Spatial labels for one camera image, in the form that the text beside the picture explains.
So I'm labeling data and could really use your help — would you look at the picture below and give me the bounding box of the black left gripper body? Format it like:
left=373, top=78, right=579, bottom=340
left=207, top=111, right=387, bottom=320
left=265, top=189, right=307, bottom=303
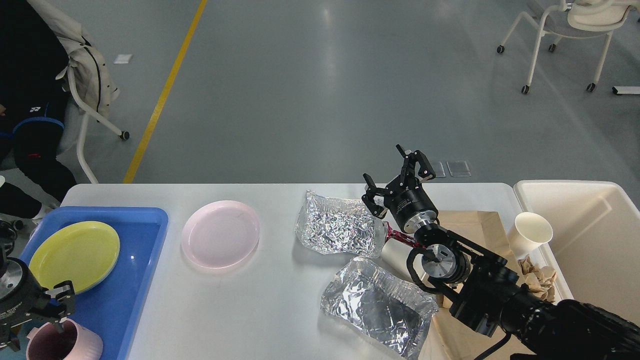
left=0, top=257, right=47, bottom=333

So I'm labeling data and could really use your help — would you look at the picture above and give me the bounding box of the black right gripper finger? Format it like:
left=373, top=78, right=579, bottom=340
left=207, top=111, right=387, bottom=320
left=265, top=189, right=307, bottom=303
left=362, top=173, right=396, bottom=220
left=396, top=145, right=436, bottom=189

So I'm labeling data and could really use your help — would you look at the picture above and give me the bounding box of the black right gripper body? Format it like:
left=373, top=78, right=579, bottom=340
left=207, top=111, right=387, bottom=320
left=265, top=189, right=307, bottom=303
left=387, top=187, right=439, bottom=234

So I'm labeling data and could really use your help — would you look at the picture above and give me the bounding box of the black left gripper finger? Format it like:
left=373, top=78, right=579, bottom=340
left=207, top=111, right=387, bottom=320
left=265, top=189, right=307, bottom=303
left=30, top=281, right=76, bottom=334

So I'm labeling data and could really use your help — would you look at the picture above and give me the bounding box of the pink ribbed mug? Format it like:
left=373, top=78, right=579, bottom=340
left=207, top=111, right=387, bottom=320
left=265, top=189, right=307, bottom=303
left=26, top=319, right=104, bottom=360

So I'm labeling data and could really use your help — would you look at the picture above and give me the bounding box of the pink plate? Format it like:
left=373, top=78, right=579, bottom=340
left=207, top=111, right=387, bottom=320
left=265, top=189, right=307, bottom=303
left=181, top=200, right=261, bottom=271

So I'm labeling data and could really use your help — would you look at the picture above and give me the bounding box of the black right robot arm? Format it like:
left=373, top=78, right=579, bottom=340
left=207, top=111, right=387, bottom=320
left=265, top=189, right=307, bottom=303
left=361, top=145, right=640, bottom=360

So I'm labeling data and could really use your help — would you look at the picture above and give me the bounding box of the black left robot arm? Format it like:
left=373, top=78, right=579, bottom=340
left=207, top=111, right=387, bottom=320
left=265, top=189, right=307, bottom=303
left=0, top=219, right=75, bottom=347

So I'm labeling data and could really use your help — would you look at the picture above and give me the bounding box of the yellow plate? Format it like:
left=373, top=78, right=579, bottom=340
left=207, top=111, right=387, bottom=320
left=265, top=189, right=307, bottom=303
left=28, top=221, right=121, bottom=294

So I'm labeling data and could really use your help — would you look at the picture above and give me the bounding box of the blue plastic tray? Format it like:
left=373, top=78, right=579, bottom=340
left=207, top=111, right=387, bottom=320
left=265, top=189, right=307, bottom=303
left=19, top=206, right=169, bottom=360

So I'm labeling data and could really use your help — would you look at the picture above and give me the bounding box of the crumpled foil tray upper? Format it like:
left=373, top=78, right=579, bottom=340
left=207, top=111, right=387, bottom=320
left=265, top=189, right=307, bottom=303
left=294, top=190, right=387, bottom=259

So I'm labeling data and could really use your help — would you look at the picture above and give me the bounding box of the crumpled foil tray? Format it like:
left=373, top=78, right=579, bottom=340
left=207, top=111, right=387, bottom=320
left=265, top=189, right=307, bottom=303
left=294, top=190, right=387, bottom=259
left=319, top=256, right=439, bottom=360

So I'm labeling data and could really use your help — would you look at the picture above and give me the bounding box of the crumpled foil tray lower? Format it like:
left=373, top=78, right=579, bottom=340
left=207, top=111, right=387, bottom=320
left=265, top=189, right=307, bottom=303
left=319, top=256, right=439, bottom=360

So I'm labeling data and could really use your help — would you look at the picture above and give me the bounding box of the white paper cup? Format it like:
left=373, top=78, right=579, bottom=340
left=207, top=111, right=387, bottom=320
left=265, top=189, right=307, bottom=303
left=507, top=211, right=554, bottom=260

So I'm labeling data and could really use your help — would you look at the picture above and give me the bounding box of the brown paper bag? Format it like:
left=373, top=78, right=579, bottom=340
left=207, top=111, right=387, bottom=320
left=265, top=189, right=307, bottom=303
left=427, top=210, right=524, bottom=360

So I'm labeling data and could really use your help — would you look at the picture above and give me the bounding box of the crumpled brown paper ball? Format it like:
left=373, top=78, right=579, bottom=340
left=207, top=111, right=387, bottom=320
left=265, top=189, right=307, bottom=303
left=518, top=256, right=558, bottom=303

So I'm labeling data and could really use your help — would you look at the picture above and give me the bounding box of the white chair with jacket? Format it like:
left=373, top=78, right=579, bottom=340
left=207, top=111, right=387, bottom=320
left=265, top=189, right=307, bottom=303
left=57, top=66, right=130, bottom=184

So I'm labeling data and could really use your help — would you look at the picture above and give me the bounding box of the white plastic bin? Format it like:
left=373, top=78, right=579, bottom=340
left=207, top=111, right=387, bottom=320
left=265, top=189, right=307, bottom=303
left=514, top=180, right=640, bottom=324

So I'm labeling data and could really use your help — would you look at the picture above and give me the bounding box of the person in black clothes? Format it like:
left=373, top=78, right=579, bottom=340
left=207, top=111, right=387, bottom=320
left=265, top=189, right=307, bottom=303
left=0, top=0, right=77, bottom=202

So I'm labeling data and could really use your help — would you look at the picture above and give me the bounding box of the white chair on casters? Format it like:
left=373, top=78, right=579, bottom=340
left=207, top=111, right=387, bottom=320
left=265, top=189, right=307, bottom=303
left=496, top=0, right=639, bottom=95

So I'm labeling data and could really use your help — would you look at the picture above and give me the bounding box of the beige jacket on chair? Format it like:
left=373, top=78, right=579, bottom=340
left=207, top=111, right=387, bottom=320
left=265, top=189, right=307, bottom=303
left=29, top=0, right=119, bottom=119

